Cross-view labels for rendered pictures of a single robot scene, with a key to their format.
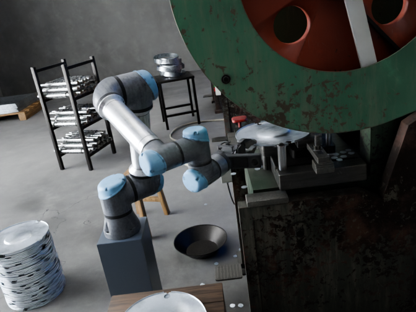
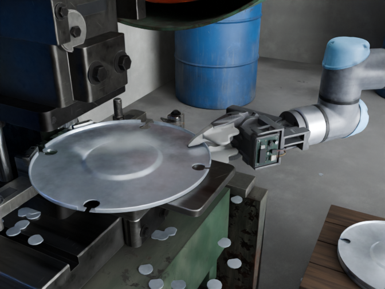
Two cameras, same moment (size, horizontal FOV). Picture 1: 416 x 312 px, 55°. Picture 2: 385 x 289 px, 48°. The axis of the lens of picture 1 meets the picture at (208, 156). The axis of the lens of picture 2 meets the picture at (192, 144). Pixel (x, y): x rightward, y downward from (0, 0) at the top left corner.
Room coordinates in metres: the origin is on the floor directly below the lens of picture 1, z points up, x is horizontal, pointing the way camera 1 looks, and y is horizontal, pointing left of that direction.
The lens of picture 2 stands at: (1.94, 0.10, 1.13)
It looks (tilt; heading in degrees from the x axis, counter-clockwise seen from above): 28 degrees down; 205
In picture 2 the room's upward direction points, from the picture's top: straight up
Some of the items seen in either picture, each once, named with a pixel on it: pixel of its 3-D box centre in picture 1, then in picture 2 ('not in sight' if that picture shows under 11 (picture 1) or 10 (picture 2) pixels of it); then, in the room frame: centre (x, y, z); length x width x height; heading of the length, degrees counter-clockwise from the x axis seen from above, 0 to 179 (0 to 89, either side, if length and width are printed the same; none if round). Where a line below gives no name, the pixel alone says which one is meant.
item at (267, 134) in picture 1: (272, 132); (122, 157); (1.44, -0.26, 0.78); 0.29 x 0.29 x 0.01
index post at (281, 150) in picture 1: (281, 156); (176, 132); (1.27, -0.25, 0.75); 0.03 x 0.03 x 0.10; 88
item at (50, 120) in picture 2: not in sight; (55, 99); (1.44, -0.39, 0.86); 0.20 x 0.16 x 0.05; 178
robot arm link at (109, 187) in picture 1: (116, 193); not in sight; (1.45, 0.39, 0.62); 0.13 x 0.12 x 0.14; 124
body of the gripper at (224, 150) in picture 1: (228, 156); (268, 136); (1.26, -0.07, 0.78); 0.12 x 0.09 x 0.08; 140
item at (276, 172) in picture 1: (306, 153); (71, 193); (1.44, -0.39, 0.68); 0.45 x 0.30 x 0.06; 178
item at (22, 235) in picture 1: (18, 236); not in sight; (1.72, 0.98, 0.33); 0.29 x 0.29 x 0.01
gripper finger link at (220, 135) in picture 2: (245, 142); (216, 137); (1.34, -0.14, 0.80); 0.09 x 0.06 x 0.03; 140
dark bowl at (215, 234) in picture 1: (201, 244); not in sight; (1.88, 0.11, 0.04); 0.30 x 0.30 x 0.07
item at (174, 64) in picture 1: (175, 88); not in sight; (4.49, 0.26, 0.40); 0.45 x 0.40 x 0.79; 10
